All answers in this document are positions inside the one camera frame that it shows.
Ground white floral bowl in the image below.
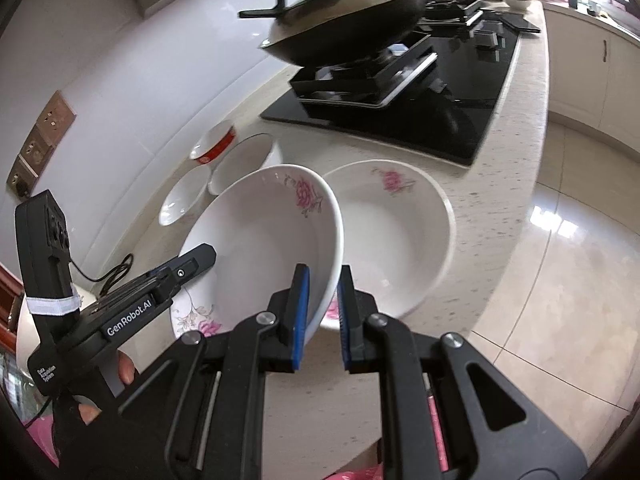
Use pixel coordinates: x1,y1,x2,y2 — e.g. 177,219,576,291
158,164,213,227

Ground wok lid with black handle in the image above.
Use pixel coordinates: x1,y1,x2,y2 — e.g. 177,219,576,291
270,0,431,46

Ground brown wall socket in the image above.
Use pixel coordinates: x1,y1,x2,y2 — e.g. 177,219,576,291
20,127,53,168
35,90,77,143
6,157,38,196

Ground black wok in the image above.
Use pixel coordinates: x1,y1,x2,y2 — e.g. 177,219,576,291
238,0,432,67

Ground person's left hand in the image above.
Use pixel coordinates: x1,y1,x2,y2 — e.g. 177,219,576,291
52,351,141,468

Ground white bowl with dark rim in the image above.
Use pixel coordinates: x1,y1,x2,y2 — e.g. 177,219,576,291
208,133,281,196

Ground white kitchen cabinet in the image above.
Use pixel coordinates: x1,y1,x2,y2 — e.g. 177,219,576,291
542,2,640,136

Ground person's pink clothing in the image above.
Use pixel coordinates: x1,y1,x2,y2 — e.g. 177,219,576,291
322,385,453,480

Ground black glass gas stove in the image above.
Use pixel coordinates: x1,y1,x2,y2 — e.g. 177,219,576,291
260,0,543,166

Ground red bowl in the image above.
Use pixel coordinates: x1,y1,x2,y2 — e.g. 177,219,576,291
189,120,237,166

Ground black cable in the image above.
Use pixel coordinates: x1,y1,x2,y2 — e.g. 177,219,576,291
67,252,135,297

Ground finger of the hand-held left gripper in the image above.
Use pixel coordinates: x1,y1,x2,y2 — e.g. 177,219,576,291
107,243,218,306

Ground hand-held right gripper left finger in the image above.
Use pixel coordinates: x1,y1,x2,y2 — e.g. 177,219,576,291
117,262,312,480

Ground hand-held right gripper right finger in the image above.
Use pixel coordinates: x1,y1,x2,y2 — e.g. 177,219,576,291
336,265,588,480

